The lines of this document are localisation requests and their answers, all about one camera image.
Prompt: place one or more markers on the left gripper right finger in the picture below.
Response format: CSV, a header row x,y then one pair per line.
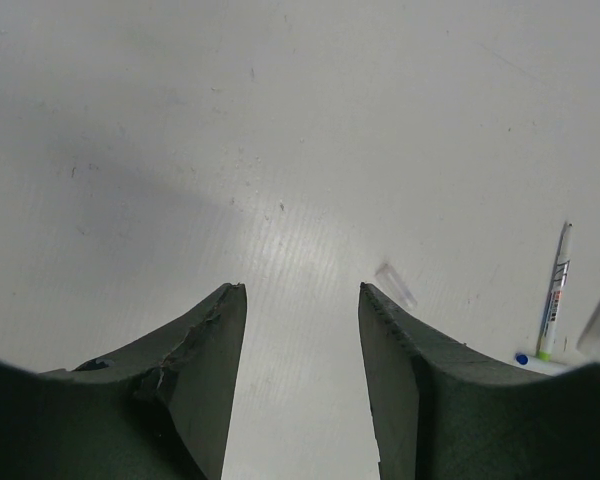
x,y
442,410

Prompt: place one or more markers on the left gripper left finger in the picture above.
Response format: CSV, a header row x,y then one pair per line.
x,y
156,408

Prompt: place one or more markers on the white pen blue tip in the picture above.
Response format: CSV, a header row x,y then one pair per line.
x,y
534,364

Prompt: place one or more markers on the white pen clear cap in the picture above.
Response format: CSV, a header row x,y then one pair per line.
x,y
557,285

